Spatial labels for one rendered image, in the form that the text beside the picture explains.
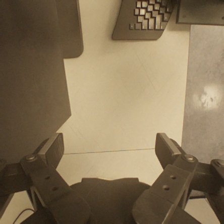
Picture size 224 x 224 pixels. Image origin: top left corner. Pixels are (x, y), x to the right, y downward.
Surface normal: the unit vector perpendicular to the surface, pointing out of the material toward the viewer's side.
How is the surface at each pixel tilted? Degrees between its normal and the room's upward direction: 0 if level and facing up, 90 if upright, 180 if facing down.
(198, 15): 0
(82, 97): 0
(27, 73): 86
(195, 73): 0
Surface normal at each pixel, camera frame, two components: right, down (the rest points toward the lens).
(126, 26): 0.10, 0.33
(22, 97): 1.00, -0.04
